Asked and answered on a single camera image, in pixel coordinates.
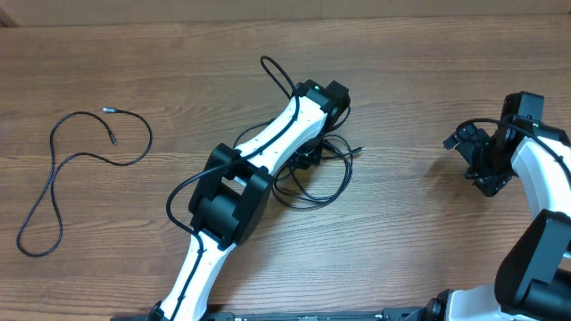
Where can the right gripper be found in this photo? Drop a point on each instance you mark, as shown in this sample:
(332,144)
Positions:
(492,180)

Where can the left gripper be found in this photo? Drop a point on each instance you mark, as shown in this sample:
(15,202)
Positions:
(314,157)

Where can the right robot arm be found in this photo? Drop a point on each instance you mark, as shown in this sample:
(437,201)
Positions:
(530,283)

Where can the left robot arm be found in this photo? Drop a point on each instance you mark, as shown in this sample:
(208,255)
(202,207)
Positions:
(229,200)

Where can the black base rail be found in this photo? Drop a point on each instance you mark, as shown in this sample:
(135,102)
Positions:
(387,314)

